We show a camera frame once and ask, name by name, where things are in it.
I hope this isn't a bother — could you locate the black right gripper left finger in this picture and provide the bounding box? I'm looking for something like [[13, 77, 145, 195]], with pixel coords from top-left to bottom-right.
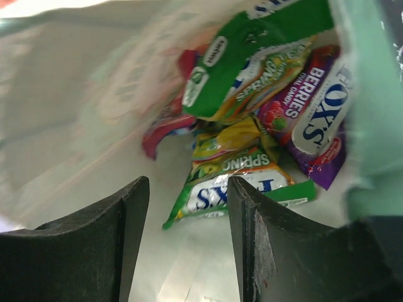
[[1, 176, 150, 301]]

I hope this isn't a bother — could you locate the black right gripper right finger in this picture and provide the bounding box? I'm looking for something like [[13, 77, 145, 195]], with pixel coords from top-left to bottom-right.
[[227, 177, 402, 301]]

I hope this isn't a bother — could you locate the green spring tea candy bag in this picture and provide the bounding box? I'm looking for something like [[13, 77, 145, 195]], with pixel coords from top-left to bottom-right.
[[162, 115, 317, 230]]

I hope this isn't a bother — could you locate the green paper gift bag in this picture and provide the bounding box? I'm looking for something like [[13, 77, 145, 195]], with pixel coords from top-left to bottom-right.
[[1, 1, 402, 301]]

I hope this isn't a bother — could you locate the green Fox's candy bag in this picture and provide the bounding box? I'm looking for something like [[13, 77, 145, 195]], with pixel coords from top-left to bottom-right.
[[182, 0, 334, 123]]

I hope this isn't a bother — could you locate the purple Fox's berries candy bag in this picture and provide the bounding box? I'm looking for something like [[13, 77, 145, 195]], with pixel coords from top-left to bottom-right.
[[257, 45, 354, 189]]

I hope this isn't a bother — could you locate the red candy bag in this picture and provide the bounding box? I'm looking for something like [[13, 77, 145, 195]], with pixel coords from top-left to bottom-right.
[[142, 50, 200, 160]]

